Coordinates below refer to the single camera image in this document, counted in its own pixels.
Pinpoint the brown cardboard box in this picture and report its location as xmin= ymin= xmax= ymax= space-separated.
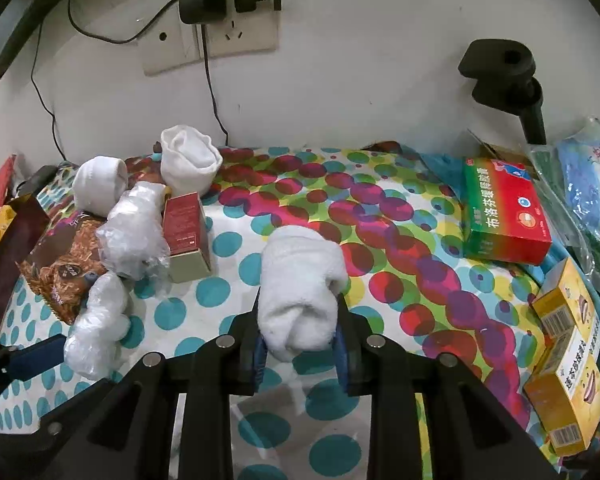
xmin=467 ymin=130 xmax=541 ymax=181

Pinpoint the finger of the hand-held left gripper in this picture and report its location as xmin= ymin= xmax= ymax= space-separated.
xmin=0 ymin=379 xmax=113 ymax=461
xmin=7 ymin=334 xmax=67 ymax=381

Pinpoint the red packet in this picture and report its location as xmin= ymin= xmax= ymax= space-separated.
xmin=0 ymin=154 xmax=18 ymax=211

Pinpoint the clear bag with blue cloth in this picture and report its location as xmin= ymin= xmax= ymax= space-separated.
xmin=527 ymin=117 xmax=600 ymax=306

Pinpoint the black remote-like object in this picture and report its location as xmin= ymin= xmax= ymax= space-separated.
xmin=17 ymin=165 xmax=56 ymax=196

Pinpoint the black plug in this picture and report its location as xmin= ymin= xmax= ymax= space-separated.
xmin=234 ymin=0 xmax=283 ymax=13

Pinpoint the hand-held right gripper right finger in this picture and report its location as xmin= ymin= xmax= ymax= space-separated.
xmin=331 ymin=294 xmax=566 ymax=480

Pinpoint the white sock with cuff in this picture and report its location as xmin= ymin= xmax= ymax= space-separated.
xmin=160 ymin=126 xmax=224 ymax=196

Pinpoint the black framed panel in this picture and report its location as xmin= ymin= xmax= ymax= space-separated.
xmin=0 ymin=0 xmax=46 ymax=106

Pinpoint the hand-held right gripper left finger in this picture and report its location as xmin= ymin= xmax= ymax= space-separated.
xmin=77 ymin=292 xmax=268 ymax=480

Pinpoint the beige wall socket plate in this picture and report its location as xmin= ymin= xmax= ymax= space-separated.
xmin=139 ymin=0 xmax=281 ymax=77

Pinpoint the yellow carton box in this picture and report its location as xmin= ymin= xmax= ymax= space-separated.
xmin=522 ymin=330 xmax=600 ymax=456
xmin=531 ymin=257 xmax=600 ymax=338

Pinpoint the brown snack packet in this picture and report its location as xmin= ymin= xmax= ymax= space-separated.
xmin=20 ymin=210 xmax=111 ymax=326

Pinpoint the green and red medicine box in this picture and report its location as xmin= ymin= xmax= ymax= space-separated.
xmin=461 ymin=156 xmax=553 ymax=266

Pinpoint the polka-dot cloth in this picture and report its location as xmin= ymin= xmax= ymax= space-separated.
xmin=0 ymin=145 xmax=600 ymax=480

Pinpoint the black looping cable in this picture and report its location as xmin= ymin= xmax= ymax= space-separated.
xmin=69 ymin=0 xmax=181 ymax=44

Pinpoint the dark maroon box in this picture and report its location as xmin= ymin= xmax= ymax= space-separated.
xmin=0 ymin=195 xmax=51 ymax=341

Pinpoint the thin black cable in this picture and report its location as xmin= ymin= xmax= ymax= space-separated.
xmin=30 ymin=25 xmax=66 ymax=161

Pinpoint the clear plastic bundle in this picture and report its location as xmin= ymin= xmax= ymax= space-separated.
xmin=64 ymin=272 xmax=131 ymax=381
xmin=96 ymin=182 xmax=173 ymax=296

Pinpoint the black adapter cable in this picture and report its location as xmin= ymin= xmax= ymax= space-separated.
xmin=202 ymin=20 xmax=229 ymax=146

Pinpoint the black clamp mount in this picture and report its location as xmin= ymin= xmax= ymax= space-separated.
xmin=457 ymin=39 xmax=548 ymax=146

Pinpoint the red carton box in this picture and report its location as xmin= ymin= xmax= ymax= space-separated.
xmin=162 ymin=192 xmax=213 ymax=283

